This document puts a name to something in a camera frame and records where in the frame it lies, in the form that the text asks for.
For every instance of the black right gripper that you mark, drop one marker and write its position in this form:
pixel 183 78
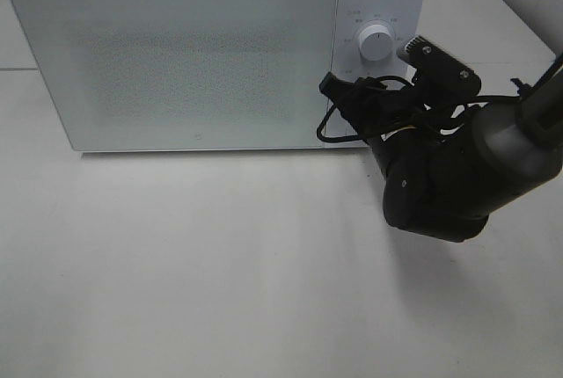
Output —
pixel 392 122

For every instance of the white microwave door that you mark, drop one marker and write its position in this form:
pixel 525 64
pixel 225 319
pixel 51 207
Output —
pixel 144 75

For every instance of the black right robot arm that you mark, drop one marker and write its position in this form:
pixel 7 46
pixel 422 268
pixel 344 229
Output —
pixel 450 155

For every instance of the upper white power knob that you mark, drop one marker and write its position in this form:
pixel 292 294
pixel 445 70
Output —
pixel 375 41

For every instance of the white microwave oven body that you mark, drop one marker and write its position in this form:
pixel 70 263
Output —
pixel 378 0

